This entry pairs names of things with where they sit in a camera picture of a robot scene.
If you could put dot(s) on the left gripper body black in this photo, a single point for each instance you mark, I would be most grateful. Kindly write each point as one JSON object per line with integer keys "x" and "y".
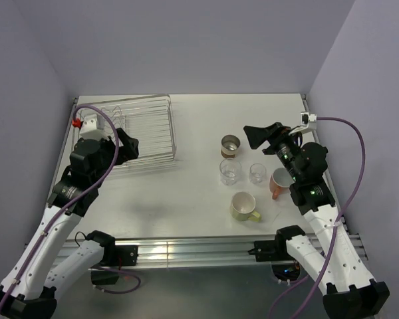
{"x": 125, "y": 153}

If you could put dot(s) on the small clear glass cup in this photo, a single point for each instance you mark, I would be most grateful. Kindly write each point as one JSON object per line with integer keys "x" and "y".
{"x": 257, "y": 173}

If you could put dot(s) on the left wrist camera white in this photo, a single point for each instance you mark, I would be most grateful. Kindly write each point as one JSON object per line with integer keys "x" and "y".
{"x": 91, "y": 127}

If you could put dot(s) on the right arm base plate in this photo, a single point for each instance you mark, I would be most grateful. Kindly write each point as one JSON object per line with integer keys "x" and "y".
{"x": 268, "y": 251}

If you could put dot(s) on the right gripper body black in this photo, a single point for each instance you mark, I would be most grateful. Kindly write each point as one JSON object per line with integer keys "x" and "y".
{"x": 284, "y": 145}

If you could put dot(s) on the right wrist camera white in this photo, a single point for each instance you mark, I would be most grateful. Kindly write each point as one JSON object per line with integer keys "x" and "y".
{"x": 308, "y": 122}

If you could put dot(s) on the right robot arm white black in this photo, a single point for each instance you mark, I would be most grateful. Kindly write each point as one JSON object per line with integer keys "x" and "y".
{"x": 349, "y": 289}

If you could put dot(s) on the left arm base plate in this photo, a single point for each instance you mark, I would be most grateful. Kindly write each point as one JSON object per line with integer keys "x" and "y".
{"x": 120, "y": 256}

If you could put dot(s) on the aluminium rail frame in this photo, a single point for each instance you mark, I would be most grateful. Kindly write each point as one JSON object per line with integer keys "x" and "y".
{"x": 191, "y": 252}

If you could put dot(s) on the wire dish rack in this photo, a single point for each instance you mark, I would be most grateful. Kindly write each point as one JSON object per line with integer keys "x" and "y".
{"x": 149, "y": 119}

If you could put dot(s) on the orange ceramic mug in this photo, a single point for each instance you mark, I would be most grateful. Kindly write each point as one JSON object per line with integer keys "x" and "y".
{"x": 280, "y": 182}

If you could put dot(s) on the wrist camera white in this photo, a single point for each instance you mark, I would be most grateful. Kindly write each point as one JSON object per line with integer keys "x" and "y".
{"x": 308, "y": 122}
{"x": 91, "y": 127}

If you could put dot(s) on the pale yellow ceramic mug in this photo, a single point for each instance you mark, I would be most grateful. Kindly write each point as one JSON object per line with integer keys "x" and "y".
{"x": 243, "y": 207}

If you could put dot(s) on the large clear glass cup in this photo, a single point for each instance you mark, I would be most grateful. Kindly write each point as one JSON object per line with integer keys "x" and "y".
{"x": 230, "y": 171}

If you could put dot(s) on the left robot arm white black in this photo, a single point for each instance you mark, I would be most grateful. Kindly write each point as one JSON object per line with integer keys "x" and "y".
{"x": 34, "y": 285}

